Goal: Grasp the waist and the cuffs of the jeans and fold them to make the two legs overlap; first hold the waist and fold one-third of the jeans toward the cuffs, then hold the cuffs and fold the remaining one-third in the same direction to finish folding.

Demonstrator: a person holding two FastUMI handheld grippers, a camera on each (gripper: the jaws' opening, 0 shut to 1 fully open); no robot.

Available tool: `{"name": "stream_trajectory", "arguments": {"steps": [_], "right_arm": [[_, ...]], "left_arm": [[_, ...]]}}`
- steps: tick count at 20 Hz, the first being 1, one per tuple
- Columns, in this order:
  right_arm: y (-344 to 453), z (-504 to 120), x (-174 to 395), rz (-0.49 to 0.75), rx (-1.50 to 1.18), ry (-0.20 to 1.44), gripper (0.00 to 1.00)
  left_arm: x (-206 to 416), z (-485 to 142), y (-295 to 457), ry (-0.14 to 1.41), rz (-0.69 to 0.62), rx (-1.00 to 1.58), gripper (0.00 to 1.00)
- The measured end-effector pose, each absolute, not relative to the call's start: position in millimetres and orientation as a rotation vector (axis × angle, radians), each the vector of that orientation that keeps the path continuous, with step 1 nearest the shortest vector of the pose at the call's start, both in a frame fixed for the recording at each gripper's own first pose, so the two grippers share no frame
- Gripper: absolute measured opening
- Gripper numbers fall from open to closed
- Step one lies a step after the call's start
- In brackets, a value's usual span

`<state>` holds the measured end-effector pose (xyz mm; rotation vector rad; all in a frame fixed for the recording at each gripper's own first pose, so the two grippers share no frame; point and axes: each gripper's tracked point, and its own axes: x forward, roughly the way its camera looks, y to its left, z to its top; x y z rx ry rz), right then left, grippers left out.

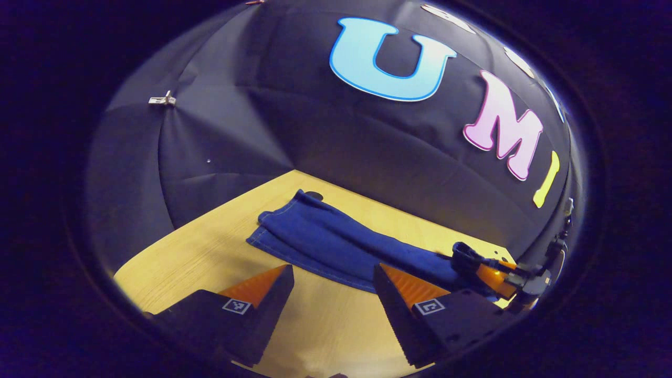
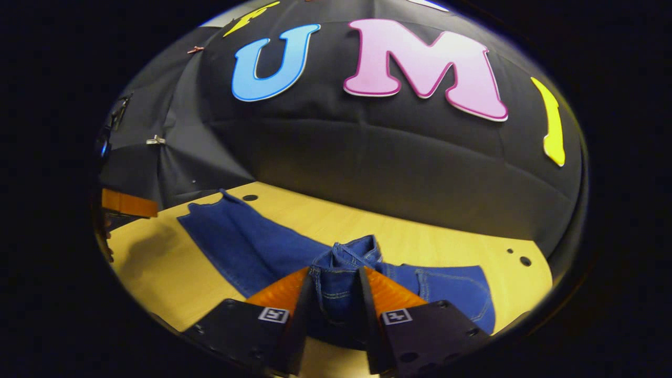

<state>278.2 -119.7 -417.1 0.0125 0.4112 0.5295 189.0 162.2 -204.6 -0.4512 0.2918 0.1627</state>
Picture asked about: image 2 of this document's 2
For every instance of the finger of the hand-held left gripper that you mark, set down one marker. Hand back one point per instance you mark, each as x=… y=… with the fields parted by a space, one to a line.
x=128 y=203

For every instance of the small silver clip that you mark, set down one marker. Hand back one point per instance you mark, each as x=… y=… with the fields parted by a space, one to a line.
x=155 y=140

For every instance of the blue denim jeans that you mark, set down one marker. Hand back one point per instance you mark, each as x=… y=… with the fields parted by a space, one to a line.
x=241 y=247

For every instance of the small orange clip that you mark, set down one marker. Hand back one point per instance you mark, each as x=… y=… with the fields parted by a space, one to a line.
x=195 y=50

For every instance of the black backdrop cloth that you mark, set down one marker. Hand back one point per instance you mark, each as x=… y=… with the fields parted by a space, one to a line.
x=367 y=157

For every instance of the dark device on stand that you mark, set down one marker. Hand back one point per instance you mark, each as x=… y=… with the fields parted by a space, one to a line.
x=118 y=113

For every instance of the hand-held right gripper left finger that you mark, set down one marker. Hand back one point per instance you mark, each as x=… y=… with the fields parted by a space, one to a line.
x=296 y=315

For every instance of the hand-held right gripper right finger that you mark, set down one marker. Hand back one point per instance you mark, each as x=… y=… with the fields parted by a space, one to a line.
x=370 y=320

